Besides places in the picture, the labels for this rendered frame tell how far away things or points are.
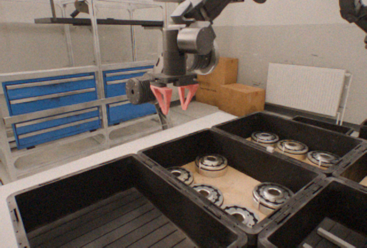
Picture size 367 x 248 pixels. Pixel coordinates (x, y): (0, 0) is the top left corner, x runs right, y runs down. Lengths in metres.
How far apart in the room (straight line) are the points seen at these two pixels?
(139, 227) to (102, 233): 0.08
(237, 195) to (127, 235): 0.30
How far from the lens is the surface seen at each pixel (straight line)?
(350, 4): 1.30
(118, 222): 0.66
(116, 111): 2.71
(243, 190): 0.75
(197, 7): 0.63
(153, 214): 0.66
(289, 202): 0.57
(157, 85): 0.60
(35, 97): 2.39
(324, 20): 3.93
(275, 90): 4.10
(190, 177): 0.73
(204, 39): 0.55
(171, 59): 0.60
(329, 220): 0.74
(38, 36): 3.25
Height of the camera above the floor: 1.26
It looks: 19 degrees down
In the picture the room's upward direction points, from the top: straight up
